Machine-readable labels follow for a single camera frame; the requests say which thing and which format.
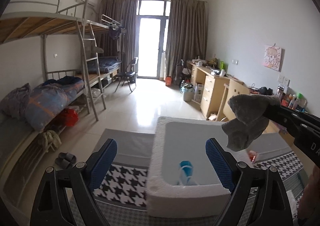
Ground black folding chair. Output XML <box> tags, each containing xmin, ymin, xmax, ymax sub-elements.
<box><xmin>114</xmin><ymin>57</ymin><xmax>139</xmax><ymax>93</ymax></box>

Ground brown curtain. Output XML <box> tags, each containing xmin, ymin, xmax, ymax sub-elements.
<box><xmin>99</xmin><ymin>0</ymin><xmax>139</xmax><ymax>77</ymax></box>
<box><xmin>165</xmin><ymin>0</ymin><xmax>208</xmax><ymax>80</ymax></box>

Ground red plastic bag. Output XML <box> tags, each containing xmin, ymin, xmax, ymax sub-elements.
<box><xmin>58</xmin><ymin>109</ymin><xmax>78</xmax><ymax>126</ymax></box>

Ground grey quilt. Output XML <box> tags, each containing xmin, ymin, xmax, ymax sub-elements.
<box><xmin>0</xmin><ymin>83</ymin><xmax>32</xmax><ymax>119</ymax></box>

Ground white foam box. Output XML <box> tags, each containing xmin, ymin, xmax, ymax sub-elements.
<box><xmin>146</xmin><ymin>116</ymin><xmax>232</xmax><ymax>218</ymax></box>

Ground wooden desk with drawers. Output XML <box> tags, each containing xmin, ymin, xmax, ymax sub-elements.
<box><xmin>186</xmin><ymin>60</ymin><xmax>245</xmax><ymax>120</ymax></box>

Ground blue plastic bottle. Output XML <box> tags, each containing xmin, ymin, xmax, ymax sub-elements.
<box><xmin>178</xmin><ymin>160</ymin><xmax>194</xmax><ymax>186</ymax></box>

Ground pink wall picture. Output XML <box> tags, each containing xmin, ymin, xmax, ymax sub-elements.
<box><xmin>262</xmin><ymin>44</ymin><xmax>283</xmax><ymax>72</ymax></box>

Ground white trash bin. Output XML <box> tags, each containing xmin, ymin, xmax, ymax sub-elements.
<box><xmin>182</xmin><ymin>85</ymin><xmax>195</xmax><ymax>102</ymax></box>

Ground metal bunk bed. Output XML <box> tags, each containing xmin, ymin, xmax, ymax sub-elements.
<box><xmin>0</xmin><ymin>0</ymin><xmax>107</xmax><ymax>216</ymax></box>
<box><xmin>84</xmin><ymin>14</ymin><xmax>125</xmax><ymax>92</ymax></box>

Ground dark hanging clothes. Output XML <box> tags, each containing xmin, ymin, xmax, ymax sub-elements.
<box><xmin>109</xmin><ymin>25</ymin><xmax>125</xmax><ymax>40</ymax></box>

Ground glass balcony door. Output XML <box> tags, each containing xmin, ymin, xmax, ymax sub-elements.
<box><xmin>137</xmin><ymin>0</ymin><xmax>172</xmax><ymax>80</ymax></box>

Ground grey slipper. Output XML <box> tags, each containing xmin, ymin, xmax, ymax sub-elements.
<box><xmin>55</xmin><ymin>158</ymin><xmax>72</xmax><ymax>169</ymax></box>
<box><xmin>56</xmin><ymin>152</ymin><xmax>77</xmax><ymax>164</ymax></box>

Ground wooden chair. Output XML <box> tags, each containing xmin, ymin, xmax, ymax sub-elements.
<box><xmin>217</xmin><ymin>79</ymin><xmax>250</xmax><ymax>123</ymax></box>

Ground blue orange checked quilt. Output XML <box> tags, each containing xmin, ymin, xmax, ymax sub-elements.
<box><xmin>25</xmin><ymin>84</ymin><xmax>84</xmax><ymax>131</ymax></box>

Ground grey cloth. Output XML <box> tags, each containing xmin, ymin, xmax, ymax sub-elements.
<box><xmin>221</xmin><ymin>94</ymin><xmax>282</xmax><ymax>151</ymax></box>

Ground yellow cloth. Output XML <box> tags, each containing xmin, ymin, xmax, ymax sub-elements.
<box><xmin>38</xmin><ymin>130</ymin><xmax>62</xmax><ymax>153</ymax></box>

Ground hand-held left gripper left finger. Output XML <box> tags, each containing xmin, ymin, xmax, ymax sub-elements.
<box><xmin>30</xmin><ymin>138</ymin><xmax>118</xmax><ymax>226</ymax></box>

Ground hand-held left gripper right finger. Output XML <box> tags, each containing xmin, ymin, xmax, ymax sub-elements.
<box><xmin>205</xmin><ymin>137</ymin><xmax>293</xmax><ymax>226</ymax></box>

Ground green capped bottle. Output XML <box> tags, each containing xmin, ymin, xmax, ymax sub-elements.
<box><xmin>296</xmin><ymin>93</ymin><xmax>305</xmax><ymax>111</ymax></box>

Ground houndstooth tablecloth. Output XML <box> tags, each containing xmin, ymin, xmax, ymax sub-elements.
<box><xmin>67</xmin><ymin>128</ymin><xmax>309</xmax><ymax>226</ymax></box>

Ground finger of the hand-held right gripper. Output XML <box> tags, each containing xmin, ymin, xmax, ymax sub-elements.
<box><xmin>271</xmin><ymin>104</ymin><xmax>320</xmax><ymax>129</ymax></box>
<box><xmin>262</xmin><ymin>113</ymin><xmax>304</xmax><ymax>138</ymax></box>

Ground folded dark blue quilt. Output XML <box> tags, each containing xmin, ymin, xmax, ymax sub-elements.
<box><xmin>97</xmin><ymin>57</ymin><xmax>122</xmax><ymax>72</ymax></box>

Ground person's right hand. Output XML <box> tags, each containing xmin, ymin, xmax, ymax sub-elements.
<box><xmin>299</xmin><ymin>163</ymin><xmax>320</xmax><ymax>226</ymax></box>

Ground dark blue blanket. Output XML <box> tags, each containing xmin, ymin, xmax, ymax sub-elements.
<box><xmin>44</xmin><ymin>76</ymin><xmax>83</xmax><ymax>87</ymax></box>

